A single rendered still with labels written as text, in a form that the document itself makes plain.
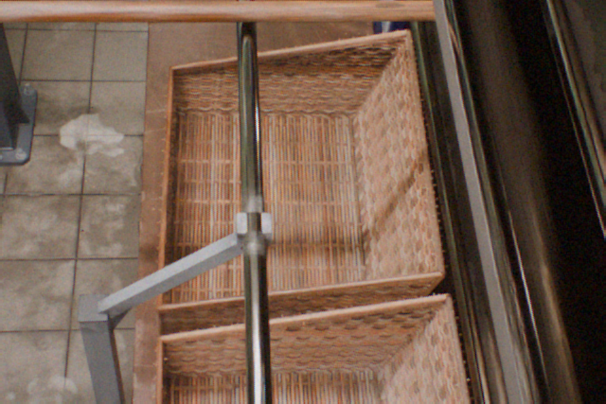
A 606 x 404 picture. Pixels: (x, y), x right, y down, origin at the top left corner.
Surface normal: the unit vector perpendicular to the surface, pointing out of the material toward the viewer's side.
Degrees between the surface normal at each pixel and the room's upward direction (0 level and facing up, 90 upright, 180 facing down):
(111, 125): 0
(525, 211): 11
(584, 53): 70
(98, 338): 90
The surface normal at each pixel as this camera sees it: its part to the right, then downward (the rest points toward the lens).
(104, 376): 0.06, 0.81
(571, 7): -0.91, -0.20
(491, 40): 0.25, -0.57
